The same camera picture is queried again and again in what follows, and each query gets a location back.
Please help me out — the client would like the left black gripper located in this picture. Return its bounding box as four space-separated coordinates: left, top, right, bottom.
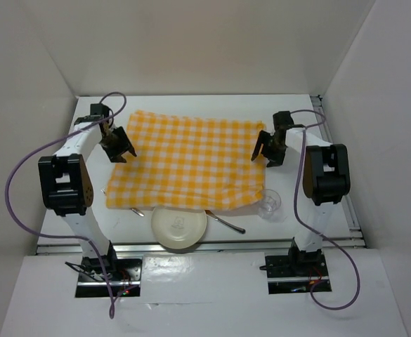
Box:
97 126 135 164

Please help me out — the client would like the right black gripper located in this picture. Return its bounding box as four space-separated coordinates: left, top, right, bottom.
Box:
252 130 287 167

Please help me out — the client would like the clear plastic cup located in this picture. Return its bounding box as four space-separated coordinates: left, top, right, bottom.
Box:
257 189 282 220

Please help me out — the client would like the yellow white checkered cloth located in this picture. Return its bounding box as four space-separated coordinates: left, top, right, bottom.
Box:
105 110 265 211

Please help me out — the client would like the cream round plate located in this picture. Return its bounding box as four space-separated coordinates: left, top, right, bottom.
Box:
151 206 207 250

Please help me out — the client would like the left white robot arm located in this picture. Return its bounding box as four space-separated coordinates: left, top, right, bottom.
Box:
38 115 137 280

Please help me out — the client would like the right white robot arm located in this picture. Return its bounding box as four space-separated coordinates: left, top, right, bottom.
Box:
251 124 351 275

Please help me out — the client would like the silver fork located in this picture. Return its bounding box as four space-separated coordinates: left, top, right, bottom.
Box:
100 187 145 217

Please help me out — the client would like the silver spoon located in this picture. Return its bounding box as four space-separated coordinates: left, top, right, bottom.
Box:
205 210 246 234

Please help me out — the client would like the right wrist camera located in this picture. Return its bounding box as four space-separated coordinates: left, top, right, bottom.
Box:
273 111 294 130

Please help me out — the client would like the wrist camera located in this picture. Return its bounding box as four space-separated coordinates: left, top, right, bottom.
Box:
273 111 294 130
90 103 110 119

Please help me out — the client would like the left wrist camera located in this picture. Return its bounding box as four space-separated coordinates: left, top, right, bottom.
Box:
90 103 110 119

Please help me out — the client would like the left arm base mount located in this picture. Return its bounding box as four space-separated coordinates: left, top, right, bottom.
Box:
65 258 143 298

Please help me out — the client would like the aluminium rail frame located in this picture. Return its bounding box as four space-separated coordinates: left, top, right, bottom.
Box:
38 102 351 260

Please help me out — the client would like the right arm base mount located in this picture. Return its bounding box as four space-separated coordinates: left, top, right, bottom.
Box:
259 256 332 295

